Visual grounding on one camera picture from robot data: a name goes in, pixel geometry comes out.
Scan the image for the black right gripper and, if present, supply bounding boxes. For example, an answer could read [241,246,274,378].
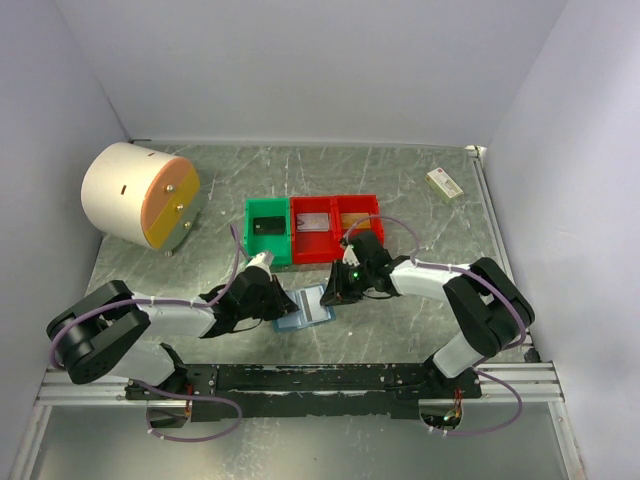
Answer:
[320,258,372,306]

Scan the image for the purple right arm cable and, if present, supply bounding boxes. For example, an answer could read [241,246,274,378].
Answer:
[339,214,529,437]

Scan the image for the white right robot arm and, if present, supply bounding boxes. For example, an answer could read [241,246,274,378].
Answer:
[320,231,535,398]

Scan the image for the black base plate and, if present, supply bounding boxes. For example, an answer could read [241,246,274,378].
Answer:
[124,362,484,424]

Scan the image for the green plastic bin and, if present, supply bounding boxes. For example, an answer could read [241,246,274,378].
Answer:
[244,197,293,266]

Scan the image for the black credit card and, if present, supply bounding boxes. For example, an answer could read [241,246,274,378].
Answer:
[252,216,287,236]

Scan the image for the gold credit card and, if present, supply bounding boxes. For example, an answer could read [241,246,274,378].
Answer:
[340,212,371,230]

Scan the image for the small white card box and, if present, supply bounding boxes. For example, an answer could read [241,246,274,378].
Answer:
[425,167,464,204]

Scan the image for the red plastic bin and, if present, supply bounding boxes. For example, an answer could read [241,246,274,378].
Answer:
[290,196,339,265]
[336,194,385,243]

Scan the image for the round drawer cabinet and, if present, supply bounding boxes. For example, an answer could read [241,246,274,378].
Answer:
[81,142,206,253]

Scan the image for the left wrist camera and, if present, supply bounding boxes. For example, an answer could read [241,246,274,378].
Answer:
[247,251,274,275]

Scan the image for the blue card holder wallet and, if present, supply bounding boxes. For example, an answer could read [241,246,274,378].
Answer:
[274,290,320,333]

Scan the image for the white magnetic stripe card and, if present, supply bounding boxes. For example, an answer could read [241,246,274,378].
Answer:
[296,212,331,232]

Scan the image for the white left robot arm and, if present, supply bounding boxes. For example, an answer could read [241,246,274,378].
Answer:
[46,266,299,399]

